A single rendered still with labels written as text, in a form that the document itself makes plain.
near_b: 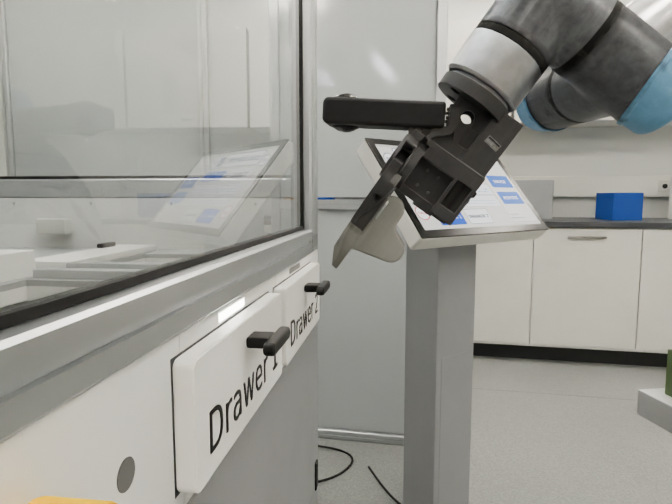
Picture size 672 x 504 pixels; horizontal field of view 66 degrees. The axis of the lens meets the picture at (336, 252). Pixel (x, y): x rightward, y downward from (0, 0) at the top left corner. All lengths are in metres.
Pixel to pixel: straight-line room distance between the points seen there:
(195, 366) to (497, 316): 3.16
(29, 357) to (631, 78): 0.49
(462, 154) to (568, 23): 0.14
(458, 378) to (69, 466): 1.29
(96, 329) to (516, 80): 0.38
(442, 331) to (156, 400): 1.10
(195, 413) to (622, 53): 0.46
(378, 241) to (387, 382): 1.81
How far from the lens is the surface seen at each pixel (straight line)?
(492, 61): 0.49
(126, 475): 0.39
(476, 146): 0.50
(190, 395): 0.43
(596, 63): 0.53
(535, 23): 0.51
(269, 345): 0.51
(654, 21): 0.71
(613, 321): 3.64
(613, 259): 3.57
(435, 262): 1.39
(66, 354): 0.31
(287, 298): 0.72
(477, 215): 1.37
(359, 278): 2.18
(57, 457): 0.32
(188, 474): 0.46
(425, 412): 1.51
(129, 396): 0.38
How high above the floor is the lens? 1.05
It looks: 6 degrees down
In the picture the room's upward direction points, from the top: straight up
